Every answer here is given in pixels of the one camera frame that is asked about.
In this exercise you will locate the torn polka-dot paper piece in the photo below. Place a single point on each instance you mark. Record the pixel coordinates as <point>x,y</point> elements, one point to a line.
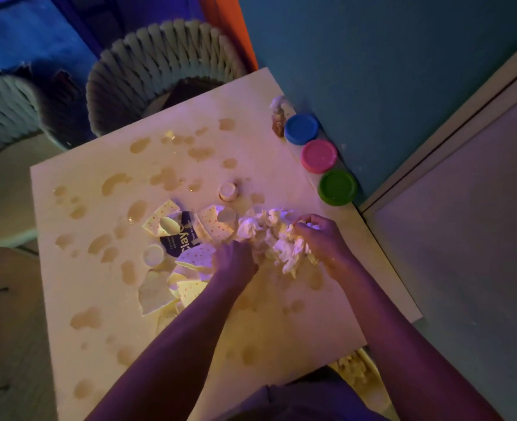
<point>213,225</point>
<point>189,290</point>
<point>156,217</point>
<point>197,257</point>

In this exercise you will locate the white oval clay piece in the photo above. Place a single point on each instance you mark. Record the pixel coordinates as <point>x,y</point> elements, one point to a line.
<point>169,225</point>

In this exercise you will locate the orange curtain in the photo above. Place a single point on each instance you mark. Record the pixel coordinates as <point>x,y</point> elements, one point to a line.
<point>236,26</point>

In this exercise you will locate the person's left hand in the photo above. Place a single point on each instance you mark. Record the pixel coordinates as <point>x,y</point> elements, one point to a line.
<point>235,266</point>

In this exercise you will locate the plain white paper sheet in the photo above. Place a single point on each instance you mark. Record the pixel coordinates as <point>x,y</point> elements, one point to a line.
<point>154,292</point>

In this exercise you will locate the small white round cup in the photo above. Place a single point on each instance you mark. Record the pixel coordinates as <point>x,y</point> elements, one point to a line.
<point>228,191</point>
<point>154,256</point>

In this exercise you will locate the dark printed clay wrapper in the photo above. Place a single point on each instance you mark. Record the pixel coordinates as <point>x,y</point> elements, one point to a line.
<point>180,241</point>

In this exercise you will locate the blue-lidded clay jar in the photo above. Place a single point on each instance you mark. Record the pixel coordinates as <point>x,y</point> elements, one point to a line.
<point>301,128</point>

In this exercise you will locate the pink-lidded clay jar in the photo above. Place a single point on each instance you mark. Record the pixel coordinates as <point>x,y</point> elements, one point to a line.
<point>319,156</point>

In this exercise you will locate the person's right forearm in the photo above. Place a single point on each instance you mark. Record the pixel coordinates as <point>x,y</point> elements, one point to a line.
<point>410,350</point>

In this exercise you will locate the small brown bottle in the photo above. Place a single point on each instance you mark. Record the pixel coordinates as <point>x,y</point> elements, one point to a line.
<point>278,120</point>

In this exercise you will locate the person's right fingers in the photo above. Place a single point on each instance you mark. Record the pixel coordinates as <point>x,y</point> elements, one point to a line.
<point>307,223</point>

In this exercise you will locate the white clay lump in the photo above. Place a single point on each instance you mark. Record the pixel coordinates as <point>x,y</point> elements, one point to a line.
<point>276,238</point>

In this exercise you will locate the person's left forearm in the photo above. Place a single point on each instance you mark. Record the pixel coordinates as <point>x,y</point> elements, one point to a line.
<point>183,355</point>

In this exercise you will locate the person's right hand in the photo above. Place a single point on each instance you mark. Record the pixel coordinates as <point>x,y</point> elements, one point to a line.
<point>324,243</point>

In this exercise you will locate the person's dark clothing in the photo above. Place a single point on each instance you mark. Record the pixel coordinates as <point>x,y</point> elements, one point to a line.
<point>311,401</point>

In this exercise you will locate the person's left fingers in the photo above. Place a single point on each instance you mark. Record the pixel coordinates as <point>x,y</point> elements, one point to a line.
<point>218,259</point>

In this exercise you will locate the green-lidded clay jar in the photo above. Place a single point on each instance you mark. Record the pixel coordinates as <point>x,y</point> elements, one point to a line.
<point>337,187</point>

